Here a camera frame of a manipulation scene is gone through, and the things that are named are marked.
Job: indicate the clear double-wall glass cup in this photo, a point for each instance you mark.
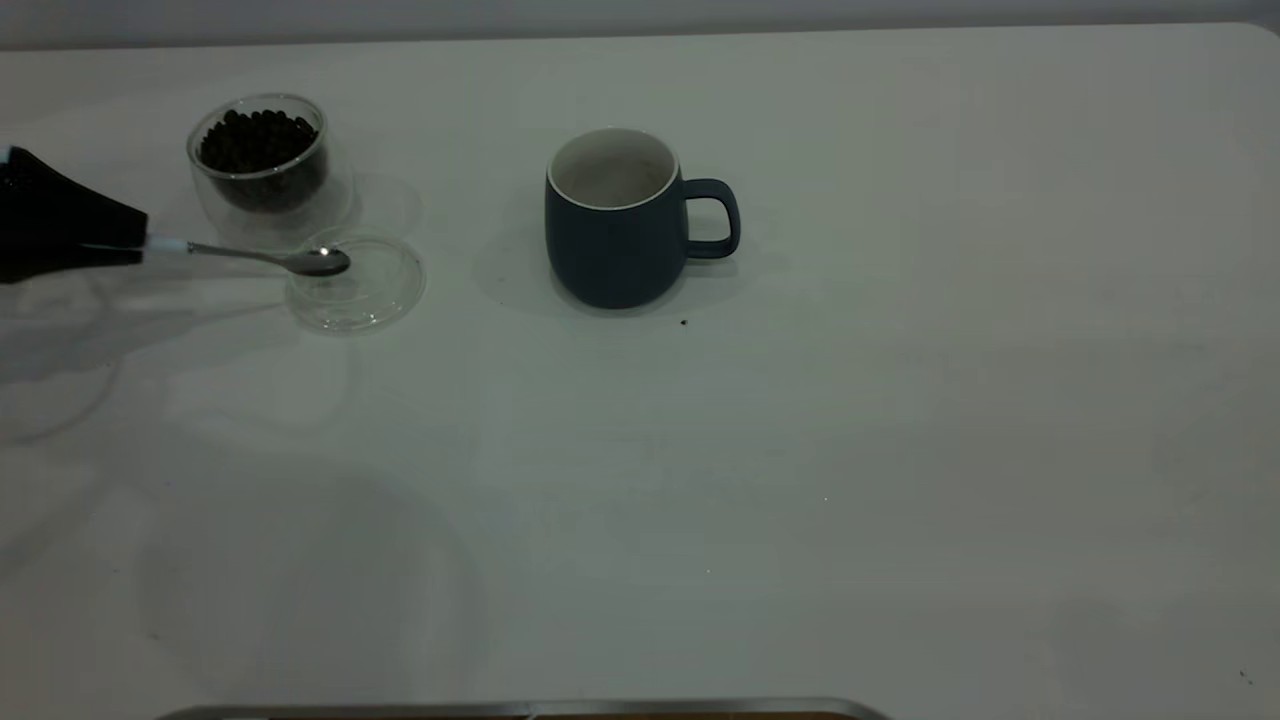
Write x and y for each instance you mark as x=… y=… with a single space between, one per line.
x=285 y=215

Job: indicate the dark blue-grey ceramic mug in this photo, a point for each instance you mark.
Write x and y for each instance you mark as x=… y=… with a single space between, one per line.
x=610 y=255

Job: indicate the silver metal frame bar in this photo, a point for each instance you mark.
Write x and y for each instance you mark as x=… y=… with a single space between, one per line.
x=500 y=710

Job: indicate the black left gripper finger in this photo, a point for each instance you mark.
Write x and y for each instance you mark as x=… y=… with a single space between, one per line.
x=50 y=265
x=60 y=215

